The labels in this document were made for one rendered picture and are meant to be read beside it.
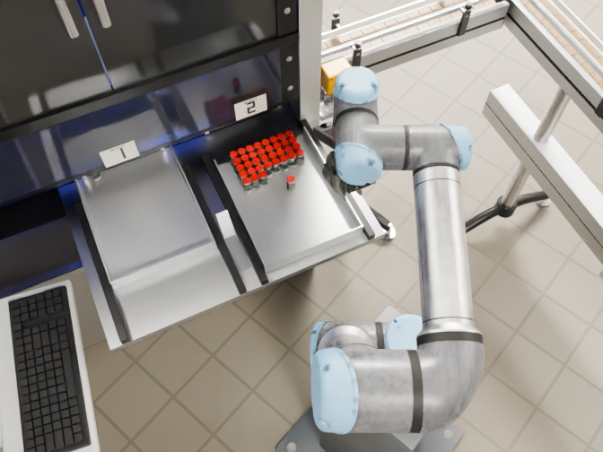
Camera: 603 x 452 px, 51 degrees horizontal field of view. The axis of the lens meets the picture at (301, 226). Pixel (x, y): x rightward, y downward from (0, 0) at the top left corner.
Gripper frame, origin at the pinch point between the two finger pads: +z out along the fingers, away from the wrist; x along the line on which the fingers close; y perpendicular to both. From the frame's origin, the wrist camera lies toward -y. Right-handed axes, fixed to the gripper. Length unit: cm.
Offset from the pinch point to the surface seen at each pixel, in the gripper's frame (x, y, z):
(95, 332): -72, -36, 92
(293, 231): -9.2, -5.5, 21.3
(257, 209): -14.7, -15.3, 21.3
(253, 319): -19, -23, 110
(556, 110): 87, -19, 38
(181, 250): -36.0, -12.4, 21.3
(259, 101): -4.5, -35.4, 6.6
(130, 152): -38, -35, 8
